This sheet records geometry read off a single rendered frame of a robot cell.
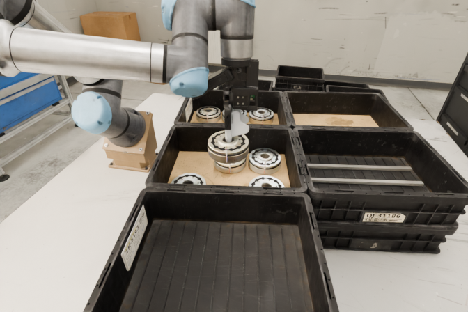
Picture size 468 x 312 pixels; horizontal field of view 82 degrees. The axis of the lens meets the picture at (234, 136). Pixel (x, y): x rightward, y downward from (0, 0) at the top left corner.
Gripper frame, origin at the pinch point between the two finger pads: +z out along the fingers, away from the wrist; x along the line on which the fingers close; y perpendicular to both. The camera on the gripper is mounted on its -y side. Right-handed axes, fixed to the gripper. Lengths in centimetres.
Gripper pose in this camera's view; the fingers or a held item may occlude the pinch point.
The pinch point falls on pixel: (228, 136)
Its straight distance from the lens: 70.0
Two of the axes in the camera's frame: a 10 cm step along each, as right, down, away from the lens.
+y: 10.0, 0.2, -0.3
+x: 0.4, -4.2, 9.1
